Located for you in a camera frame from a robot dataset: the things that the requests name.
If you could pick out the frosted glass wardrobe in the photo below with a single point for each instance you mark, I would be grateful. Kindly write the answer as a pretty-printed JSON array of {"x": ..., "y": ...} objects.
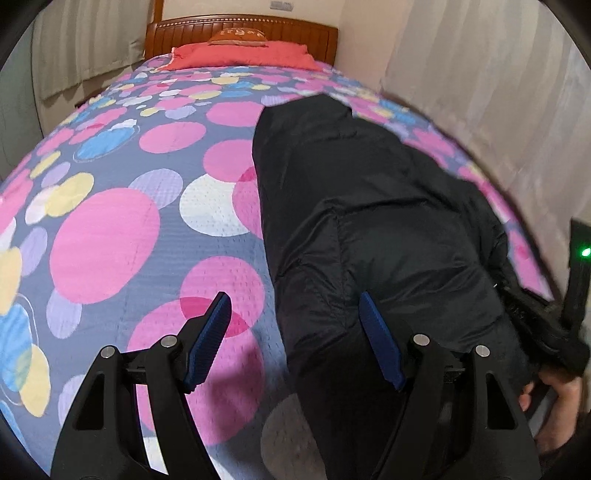
[{"x": 14, "y": 115}]

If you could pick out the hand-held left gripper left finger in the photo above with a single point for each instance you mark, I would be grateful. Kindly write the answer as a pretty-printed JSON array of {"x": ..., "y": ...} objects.
[{"x": 210, "y": 341}]

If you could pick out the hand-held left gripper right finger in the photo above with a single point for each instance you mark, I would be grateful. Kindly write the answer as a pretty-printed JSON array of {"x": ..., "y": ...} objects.
[{"x": 381, "y": 339}]

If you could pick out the person's right hand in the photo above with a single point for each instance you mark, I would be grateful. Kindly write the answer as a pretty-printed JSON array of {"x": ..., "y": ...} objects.
[{"x": 558, "y": 401}]

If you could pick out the orange patterned cushion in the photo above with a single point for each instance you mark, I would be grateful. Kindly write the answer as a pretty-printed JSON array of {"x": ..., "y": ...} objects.
[{"x": 238, "y": 36}]

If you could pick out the red pillow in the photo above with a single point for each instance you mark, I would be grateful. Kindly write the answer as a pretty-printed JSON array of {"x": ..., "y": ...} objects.
[{"x": 244, "y": 57}]

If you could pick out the wooden vertical wall trim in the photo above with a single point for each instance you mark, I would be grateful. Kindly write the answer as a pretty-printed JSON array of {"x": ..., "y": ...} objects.
[{"x": 158, "y": 10}]

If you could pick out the wooden headboard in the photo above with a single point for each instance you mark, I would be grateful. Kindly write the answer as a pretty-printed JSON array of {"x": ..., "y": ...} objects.
[{"x": 295, "y": 34}]

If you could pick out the black padded jacket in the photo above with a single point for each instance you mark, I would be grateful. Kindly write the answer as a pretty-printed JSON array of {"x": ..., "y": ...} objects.
[{"x": 369, "y": 207}]

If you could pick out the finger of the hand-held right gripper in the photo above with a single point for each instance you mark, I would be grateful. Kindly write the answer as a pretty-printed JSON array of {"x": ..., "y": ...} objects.
[{"x": 526, "y": 314}]

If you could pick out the cream curtain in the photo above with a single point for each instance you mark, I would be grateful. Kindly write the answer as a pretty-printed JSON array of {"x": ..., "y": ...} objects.
[
  {"x": 485, "y": 92},
  {"x": 87, "y": 46}
]

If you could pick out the dotted colourful bedspread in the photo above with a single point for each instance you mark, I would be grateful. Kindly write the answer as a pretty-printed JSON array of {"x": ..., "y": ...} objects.
[{"x": 138, "y": 207}]

